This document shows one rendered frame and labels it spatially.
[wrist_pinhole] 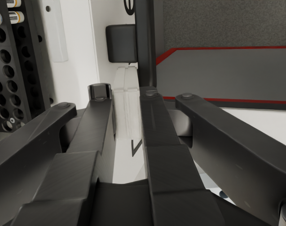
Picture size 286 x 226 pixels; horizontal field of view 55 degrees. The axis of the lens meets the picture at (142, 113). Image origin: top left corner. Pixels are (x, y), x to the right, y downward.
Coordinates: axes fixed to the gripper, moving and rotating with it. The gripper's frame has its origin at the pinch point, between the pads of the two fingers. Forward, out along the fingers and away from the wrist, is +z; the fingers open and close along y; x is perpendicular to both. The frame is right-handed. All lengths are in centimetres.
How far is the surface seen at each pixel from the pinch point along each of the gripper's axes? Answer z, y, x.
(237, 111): 14.2, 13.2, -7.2
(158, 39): 79, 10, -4
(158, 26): 80, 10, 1
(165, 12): 95, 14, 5
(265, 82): 30.1, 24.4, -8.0
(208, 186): 12.0, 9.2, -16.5
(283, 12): 80, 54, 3
